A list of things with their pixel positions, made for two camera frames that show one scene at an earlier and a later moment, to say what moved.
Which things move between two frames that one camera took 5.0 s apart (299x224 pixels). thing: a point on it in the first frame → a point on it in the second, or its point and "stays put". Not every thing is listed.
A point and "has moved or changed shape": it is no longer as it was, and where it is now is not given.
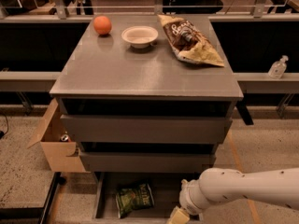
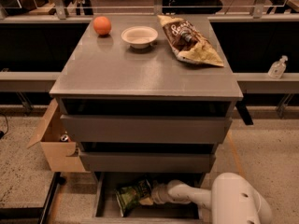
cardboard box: (59, 156) stays put
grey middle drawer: (149, 162) stays put
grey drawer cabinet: (145, 92) stays put
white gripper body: (186, 199) → (161, 194)
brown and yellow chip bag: (189, 41) stays put
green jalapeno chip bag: (133, 198) has moved or changed shape
